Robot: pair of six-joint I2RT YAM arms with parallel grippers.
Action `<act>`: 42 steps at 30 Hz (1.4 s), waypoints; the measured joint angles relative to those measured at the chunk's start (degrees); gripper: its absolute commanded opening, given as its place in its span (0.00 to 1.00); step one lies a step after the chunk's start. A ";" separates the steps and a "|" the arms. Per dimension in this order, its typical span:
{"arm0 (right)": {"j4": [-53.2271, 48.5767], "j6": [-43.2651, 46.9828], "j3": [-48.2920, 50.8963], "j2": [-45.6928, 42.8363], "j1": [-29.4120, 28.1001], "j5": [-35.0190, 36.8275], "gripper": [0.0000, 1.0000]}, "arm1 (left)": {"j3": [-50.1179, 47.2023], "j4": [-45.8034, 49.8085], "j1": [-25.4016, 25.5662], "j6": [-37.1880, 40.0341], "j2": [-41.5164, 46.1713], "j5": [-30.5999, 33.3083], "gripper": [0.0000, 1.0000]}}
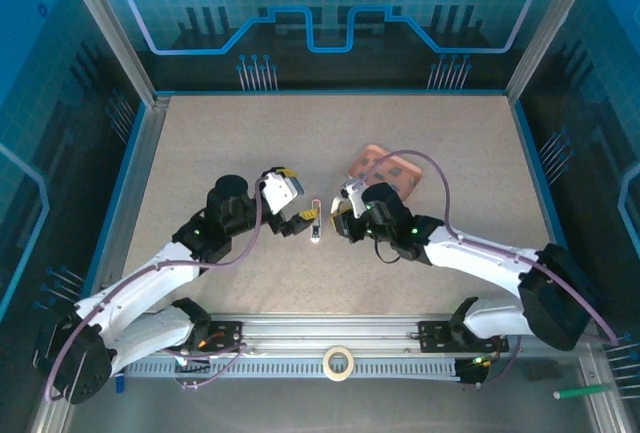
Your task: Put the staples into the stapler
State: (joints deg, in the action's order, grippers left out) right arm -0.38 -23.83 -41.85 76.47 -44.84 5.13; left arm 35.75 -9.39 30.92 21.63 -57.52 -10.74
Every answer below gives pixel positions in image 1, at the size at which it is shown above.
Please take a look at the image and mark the horizontal aluminium base rail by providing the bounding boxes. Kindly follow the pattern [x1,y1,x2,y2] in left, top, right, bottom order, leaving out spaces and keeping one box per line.
[149,313,596,357]

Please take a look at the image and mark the slotted grey cable duct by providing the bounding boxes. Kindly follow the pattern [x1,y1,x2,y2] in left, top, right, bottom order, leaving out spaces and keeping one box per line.
[122,356,459,380]

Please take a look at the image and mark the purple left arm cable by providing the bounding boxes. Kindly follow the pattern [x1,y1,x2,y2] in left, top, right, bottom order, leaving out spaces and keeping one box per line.
[43,177,250,392]

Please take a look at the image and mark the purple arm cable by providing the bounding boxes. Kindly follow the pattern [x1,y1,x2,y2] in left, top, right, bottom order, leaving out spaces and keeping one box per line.
[43,177,250,392]
[341,150,621,390]

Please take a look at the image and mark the aluminium left frame post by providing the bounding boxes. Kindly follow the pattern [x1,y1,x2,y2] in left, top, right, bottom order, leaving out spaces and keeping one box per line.
[54,0,157,107]

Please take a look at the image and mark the aluminium side rail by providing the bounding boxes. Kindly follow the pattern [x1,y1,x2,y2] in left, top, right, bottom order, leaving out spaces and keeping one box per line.
[82,95,171,304]

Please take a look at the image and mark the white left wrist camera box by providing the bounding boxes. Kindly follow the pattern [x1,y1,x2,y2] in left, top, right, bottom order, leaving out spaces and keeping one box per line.
[258,167,305,215]

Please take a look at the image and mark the black electronics box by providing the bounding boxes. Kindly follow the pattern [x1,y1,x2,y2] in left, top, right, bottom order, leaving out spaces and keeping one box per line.
[453,355,494,388]

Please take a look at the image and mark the green pen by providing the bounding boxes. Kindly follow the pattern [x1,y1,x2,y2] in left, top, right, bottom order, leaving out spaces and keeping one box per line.
[552,383,614,401]

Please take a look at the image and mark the beige masking tape roll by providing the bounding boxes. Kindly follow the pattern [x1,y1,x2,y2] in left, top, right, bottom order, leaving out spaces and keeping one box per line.
[322,346,356,382]

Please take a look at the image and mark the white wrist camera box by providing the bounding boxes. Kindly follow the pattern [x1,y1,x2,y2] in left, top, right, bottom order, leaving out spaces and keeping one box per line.
[341,177,370,220]
[258,167,305,215]

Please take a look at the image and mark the dark grey pad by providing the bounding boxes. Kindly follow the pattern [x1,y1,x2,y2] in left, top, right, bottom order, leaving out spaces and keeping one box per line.
[523,360,565,383]

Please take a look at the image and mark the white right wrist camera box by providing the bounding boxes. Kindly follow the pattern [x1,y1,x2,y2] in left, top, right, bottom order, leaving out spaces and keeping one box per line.
[341,177,370,220]

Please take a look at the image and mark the aluminium right frame post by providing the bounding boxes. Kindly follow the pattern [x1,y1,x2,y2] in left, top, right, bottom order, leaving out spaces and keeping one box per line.
[505,0,604,102]

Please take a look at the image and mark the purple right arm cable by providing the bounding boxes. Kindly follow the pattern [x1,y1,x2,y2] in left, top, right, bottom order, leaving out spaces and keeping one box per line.
[341,150,621,390]

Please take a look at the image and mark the aluminium frame post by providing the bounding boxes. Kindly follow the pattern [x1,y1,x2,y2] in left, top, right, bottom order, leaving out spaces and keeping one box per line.
[54,0,157,107]
[505,0,604,102]

